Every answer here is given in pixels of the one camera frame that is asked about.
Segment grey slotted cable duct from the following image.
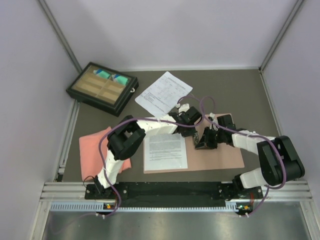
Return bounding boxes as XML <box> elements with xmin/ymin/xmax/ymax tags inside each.
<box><xmin>50</xmin><ymin>202</ymin><xmax>239</xmax><ymax>213</ymax></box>

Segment left teal roll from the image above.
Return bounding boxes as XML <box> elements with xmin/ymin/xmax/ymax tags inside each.
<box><xmin>93</xmin><ymin>69</ymin><xmax>111</xmax><ymax>79</ymax></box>

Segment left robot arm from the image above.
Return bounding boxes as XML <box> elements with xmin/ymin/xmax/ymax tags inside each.
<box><xmin>85</xmin><ymin>106</ymin><xmax>203</xmax><ymax>200</ymax></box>

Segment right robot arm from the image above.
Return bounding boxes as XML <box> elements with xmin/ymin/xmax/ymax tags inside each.
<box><xmin>195</xmin><ymin>113</ymin><xmax>305</xmax><ymax>198</ymax></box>

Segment pink cloth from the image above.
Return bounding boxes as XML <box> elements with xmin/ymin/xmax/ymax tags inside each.
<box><xmin>78</xmin><ymin>126</ymin><xmax>133</xmax><ymax>181</ymax></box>

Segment chrome folder clip mechanism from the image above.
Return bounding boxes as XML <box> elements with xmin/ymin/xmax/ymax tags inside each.
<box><xmin>192</xmin><ymin>132</ymin><xmax>200</xmax><ymax>147</ymax></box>

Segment right aluminium frame post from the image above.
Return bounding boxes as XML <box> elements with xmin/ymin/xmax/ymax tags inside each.
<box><xmin>258</xmin><ymin>0</ymin><xmax>306</xmax><ymax>74</ymax></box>

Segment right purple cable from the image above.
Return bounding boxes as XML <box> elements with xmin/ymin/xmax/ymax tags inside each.
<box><xmin>199</xmin><ymin>95</ymin><xmax>288</xmax><ymax>217</ymax></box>

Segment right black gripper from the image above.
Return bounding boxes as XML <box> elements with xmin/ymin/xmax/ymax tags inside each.
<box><xmin>195</xmin><ymin>126</ymin><xmax>226</xmax><ymax>150</ymax></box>

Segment purple cable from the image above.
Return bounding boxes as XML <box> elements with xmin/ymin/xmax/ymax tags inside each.
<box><xmin>199</xmin><ymin>95</ymin><xmax>288</xmax><ymax>217</ymax></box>
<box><xmin>98</xmin><ymin>95</ymin><xmax>203</xmax><ymax>223</ymax></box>

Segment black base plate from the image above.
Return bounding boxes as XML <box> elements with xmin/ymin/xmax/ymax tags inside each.
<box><xmin>84</xmin><ymin>181</ymin><xmax>263</xmax><ymax>208</ymax></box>

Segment white text document sheet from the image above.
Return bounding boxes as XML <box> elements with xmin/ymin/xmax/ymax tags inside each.
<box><xmin>143</xmin><ymin>133</ymin><xmax>188</xmax><ymax>173</ymax></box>

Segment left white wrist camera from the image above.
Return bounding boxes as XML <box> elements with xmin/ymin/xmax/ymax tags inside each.
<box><xmin>175</xmin><ymin>103</ymin><xmax>190</xmax><ymax>114</ymax></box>

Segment aluminium frame post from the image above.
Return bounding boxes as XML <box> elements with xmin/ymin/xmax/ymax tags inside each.
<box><xmin>36</xmin><ymin>0</ymin><xmax>83</xmax><ymax>73</ymax></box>
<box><xmin>258</xmin><ymin>0</ymin><xmax>306</xmax><ymax>74</ymax></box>

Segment beige paper folder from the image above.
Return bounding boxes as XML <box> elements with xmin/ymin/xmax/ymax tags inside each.
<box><xmin>142</xmin><ymin>112</ymin><xmax>245</xmax><ymax>174</ymax></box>

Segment teal roll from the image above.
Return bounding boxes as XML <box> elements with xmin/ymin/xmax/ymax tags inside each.
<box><xmin>93</xmin><ymin>69</ymin><xmax>111</xmax><ymax>79</ymax></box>
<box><xmin>112</xmin><ymin>74</ymin><xmax>129</xmax><ymax>86</ymax></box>

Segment right teal roll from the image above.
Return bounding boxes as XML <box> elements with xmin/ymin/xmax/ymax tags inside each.
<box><xmin>112</xmin><ymin>74</ymin><xmax>129</xmax><ymax>86</ymax></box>

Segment left aluminium frame post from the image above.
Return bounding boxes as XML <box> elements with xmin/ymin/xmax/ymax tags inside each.
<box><xmin>36</xmin><ymin>0</ymin><xmax>83</xmax><ymax>73</ymax></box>

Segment white table form sheet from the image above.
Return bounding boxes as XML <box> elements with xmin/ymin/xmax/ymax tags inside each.
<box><xmin>135</xmin><ymin>71</ymin><xmax>193</xmax><ymax>118</ymax></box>

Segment black compartment box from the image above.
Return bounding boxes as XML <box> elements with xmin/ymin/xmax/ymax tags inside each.
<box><xmin>66</xmin><ymin>62</ymin><xmax>139</xmax><ymax>117</ymax></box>

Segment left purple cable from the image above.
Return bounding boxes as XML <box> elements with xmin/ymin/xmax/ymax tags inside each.
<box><xmin>98</xmin><ymin>95</ymin><xmax>203</xmax><ymax>223</ymax></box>

